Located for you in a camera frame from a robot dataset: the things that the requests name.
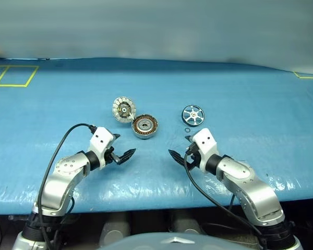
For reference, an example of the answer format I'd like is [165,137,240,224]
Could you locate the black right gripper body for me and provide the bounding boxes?
[185,141,202,170]

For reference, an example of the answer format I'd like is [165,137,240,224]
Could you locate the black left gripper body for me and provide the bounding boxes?
[103,145,121,166]

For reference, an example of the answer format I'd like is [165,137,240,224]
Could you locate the silver motor rotor disc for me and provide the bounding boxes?
[112,96,136,123]

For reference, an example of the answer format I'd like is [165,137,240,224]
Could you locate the motor stator with copper windings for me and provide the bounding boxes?
[131,114,158,140]

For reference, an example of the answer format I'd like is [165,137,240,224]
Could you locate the blue spoked motor cap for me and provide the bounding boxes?
[182,104,206,126]

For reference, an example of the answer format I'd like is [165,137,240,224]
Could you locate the blue plastic table cover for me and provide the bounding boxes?
[0,56,313,216]

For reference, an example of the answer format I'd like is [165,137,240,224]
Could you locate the grey rounded shape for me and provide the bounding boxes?
[171,212,202,235]
[100,212,131,242]

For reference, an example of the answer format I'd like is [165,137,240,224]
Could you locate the grey robot torso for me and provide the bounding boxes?
[101,232,261,250]

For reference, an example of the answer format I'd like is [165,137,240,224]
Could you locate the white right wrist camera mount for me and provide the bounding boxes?
[191,128,220,174]

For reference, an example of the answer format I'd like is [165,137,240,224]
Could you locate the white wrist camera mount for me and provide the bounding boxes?
[191,128,220,174]
[89,127,115,170]

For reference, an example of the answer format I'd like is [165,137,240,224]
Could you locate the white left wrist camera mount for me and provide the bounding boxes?
[89,127,115,170]

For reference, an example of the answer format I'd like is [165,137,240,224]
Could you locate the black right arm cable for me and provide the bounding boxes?
[184,152,268,250]

